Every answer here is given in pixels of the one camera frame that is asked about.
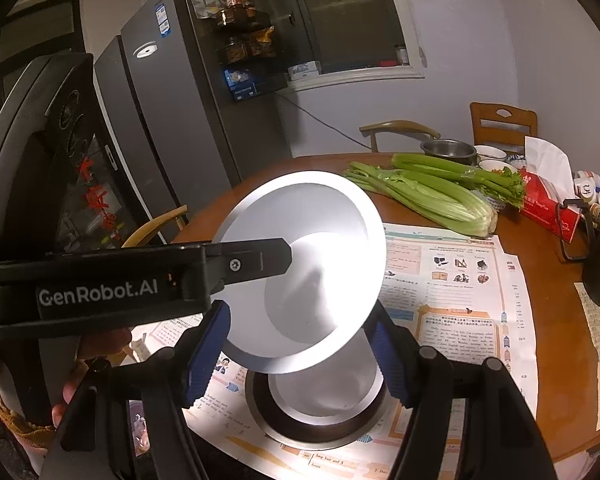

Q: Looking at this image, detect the glass door with red decals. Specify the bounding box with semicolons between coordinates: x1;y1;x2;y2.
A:
0;0;186;251

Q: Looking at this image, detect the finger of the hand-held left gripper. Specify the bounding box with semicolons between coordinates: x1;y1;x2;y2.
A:
202;238;293;293

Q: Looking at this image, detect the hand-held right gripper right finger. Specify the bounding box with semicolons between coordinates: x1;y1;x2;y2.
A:
367;305;558;480

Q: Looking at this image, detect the blue box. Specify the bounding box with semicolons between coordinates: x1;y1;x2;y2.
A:
223;67;258;101

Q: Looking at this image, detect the white box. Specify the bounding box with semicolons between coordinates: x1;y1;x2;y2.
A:
287;61;323;80

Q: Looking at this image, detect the stainless steel bowl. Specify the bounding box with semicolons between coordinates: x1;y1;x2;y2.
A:
245;360;402;445

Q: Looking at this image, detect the window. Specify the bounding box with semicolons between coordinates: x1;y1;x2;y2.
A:
212;0;426;92

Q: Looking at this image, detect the celery bunch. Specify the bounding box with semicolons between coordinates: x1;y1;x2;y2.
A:
391;152;527;209
344;161;499;238

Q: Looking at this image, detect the steel pot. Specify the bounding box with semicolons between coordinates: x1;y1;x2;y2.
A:
420;139;478;167

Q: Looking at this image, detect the black cable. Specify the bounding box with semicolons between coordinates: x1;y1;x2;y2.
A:
275;90;372;151

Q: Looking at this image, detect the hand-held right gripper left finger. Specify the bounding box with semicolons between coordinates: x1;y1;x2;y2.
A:
40;300;232;480

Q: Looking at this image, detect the curved-back wooden chair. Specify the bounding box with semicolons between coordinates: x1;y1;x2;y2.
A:
360;120;441;153
122;205;188;248

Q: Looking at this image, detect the white printed cup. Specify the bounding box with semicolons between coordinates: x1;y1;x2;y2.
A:
574;170;600;198

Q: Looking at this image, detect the black wire stand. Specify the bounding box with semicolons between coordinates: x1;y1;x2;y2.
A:
555;199;600;262

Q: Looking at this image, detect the patterned ceramic bowl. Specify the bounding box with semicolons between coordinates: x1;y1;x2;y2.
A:
478;159;520;177
472;145;508;162

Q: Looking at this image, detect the grey refrigerator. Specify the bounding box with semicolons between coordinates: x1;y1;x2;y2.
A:
94;0;241;231

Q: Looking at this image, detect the square-back wooden chair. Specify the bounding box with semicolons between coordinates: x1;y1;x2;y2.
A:
469;102;538;151

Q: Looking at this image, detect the person's left hand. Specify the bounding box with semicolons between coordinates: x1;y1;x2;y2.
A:
0;329;133;429

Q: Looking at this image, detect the red tissue pack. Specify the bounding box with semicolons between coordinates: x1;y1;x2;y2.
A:
517;136;583;243

